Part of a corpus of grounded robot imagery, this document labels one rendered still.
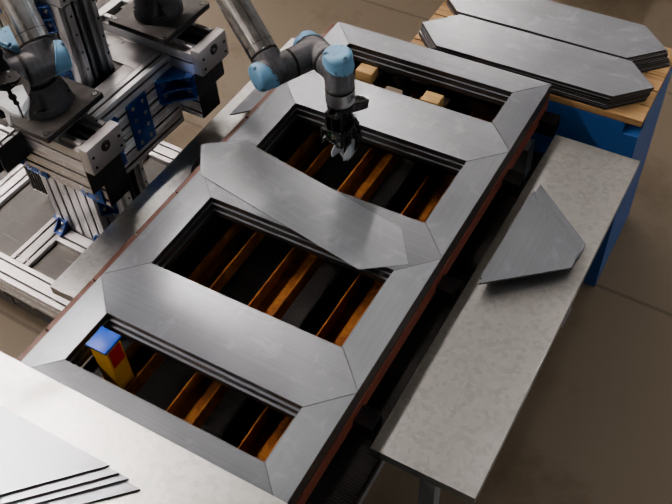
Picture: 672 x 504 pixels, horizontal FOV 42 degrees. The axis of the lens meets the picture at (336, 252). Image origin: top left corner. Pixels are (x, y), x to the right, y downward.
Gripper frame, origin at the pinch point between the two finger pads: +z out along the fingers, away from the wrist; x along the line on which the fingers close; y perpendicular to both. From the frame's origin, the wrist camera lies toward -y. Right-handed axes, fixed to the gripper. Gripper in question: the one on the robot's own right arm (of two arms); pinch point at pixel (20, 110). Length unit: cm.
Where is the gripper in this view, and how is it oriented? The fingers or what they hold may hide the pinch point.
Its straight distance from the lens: 186.0
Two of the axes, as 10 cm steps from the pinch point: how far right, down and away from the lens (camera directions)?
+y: -0.7, 7.1, 7.1
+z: 5.4, 6.2, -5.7
